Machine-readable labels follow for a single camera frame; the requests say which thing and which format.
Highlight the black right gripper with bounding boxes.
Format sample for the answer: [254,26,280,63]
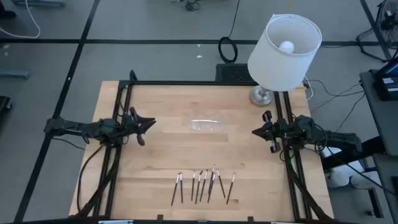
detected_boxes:
[252,110,296,154]

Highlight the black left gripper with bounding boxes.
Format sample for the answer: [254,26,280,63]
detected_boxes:
[119,106,156,147]

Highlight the clear acrylic organizer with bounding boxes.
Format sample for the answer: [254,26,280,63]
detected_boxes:
[189,119,228,133]

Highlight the silver lamp base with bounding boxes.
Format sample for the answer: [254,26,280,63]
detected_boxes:
[249,85,275,108]

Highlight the white lamp shade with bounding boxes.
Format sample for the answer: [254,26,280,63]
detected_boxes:
[247,13,323,93]

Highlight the white box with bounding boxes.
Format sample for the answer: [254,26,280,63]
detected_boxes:
[320,146,343,159]

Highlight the black perforated floor box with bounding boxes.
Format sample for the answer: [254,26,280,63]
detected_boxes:
[215,63,251,83]

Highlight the white paper roll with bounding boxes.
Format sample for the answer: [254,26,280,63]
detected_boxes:
[329,164,355,189]
[351,172,383,190]

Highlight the white light bulb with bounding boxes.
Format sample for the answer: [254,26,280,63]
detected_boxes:
[279,40,295,54]

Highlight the grey side table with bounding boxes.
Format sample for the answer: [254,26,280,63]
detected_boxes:
[373,154,398,224]
[359,70,398,156]

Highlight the black device with labels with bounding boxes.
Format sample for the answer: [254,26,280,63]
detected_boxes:
[374,74,398,102]

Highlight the grey table foot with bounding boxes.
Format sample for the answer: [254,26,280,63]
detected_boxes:
[0,70,30,80]

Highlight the blue screen laptop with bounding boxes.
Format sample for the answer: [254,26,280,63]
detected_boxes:
[374,57,398,78]

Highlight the grey floor bar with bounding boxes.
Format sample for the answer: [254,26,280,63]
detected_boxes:
[11,0,67,7]

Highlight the black standing fan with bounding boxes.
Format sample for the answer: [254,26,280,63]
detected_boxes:
[356,0,398,63]

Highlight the person's foot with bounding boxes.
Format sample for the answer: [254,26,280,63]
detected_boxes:
[0,0,17,19]

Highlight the black frame crossbar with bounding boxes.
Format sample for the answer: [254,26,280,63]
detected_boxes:
[119,70,259,86]

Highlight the black frame side rails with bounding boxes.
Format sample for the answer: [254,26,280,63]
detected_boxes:
[74,80,134,218]
[273,90,335,222]

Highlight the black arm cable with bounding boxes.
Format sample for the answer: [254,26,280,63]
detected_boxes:
[76,144,105,212]

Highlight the coiled black floor cable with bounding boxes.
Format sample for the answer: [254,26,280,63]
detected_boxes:
[218,0,241,64]

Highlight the tangled black floor cable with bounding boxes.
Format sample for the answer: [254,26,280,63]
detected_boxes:
[172,0,201,12]

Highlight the white floor cable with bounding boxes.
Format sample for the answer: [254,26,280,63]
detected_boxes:
[0,0,42,40]

